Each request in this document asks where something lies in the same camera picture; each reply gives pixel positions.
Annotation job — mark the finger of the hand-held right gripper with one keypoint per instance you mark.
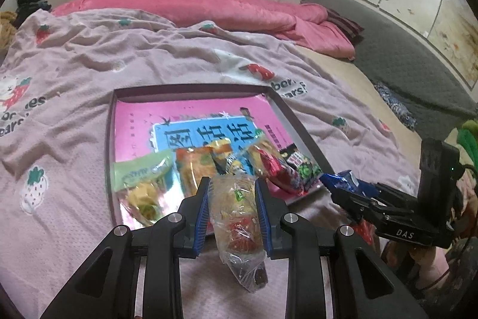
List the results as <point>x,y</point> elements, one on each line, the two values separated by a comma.
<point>364,188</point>
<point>351,203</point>

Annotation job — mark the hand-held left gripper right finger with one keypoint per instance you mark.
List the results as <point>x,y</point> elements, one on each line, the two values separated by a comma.
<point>263,218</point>

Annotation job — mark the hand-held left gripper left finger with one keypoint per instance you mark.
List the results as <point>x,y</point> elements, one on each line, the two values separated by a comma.
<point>203,214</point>

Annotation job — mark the blue snack packet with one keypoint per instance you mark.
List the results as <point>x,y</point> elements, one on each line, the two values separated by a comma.
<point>336,181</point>

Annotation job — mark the clear bread snack packet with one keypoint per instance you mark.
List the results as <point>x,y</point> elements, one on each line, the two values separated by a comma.
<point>233,222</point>

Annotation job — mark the red snack packet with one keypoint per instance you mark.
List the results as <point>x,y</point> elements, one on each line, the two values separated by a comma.
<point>280,173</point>

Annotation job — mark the orange snack packet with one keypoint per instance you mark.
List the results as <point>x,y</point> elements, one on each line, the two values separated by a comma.
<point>194,165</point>

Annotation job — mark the dark snack packet green print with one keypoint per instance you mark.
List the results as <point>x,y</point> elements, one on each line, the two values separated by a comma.
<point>302,165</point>

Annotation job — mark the yellow snack packet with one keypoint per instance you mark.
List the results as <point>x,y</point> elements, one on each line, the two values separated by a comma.
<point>224,154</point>

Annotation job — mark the clear yellowish snack packet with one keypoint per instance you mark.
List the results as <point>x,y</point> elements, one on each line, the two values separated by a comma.
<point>257,151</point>

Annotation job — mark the dark shallow box tray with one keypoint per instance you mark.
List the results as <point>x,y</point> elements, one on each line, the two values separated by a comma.
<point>186,93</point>

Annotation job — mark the green plush toy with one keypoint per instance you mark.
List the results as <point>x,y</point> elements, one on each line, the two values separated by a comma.
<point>466,139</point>

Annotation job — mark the blue patterned cloth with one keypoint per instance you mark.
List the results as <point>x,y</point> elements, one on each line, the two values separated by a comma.
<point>396,106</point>

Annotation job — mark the person's dark patterned clothing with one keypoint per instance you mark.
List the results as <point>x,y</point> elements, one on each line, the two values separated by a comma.
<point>455,285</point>

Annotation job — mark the pink book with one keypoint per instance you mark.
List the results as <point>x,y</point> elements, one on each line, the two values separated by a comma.
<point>134,124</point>

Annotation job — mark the grey mat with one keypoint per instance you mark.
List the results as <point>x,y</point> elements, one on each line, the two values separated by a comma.
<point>392,53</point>

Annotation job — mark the dark red striped cushion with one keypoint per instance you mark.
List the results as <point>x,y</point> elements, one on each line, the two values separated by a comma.
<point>345,23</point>

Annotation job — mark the pink strawberry printed blanket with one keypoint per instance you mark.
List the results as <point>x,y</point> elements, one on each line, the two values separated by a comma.
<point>74,72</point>

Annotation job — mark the pink quilt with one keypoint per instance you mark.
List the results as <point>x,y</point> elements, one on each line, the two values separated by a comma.
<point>224,5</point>

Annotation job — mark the tan knitted cloth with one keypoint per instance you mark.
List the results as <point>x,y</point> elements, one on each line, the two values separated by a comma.
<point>7,31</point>

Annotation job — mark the dark clothes pile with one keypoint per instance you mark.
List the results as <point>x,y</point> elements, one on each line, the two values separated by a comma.
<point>31,3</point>

